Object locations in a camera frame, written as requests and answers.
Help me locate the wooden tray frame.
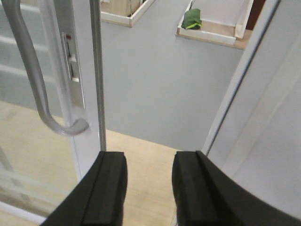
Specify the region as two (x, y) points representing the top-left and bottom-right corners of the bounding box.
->
(176, 0), (253, 49)
(100, 0), (155, 27)

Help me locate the light wooden floor platform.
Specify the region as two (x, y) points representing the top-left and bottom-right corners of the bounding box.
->
(0, 102), (176, 226)

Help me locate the wooden tray frame right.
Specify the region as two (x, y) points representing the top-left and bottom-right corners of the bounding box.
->
(176, 0), (253, 49)

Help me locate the green cushion bag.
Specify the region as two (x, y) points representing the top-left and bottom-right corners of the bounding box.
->
(181, 8), (202, 30)

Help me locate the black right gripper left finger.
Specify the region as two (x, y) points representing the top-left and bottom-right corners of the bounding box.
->
(42, 151), (127, 226)

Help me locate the white sliding glass door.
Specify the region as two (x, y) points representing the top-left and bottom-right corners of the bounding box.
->
(0, 0), (106, 225)

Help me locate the grey metal door handle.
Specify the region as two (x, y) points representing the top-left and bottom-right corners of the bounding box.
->
(2, 0), (89, 136)

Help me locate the wooden tray frame left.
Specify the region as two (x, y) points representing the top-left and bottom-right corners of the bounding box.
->
(100, 0), (155, 27)

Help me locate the white wall panel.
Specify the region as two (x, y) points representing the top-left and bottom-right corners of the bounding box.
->
(208, 0), (301, 218)

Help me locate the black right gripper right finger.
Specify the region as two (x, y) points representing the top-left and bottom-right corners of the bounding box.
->
(172, 151), (301, 226)

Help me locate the silver door lock plate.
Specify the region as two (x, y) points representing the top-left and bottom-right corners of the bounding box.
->
(62, 32), (85, 109)

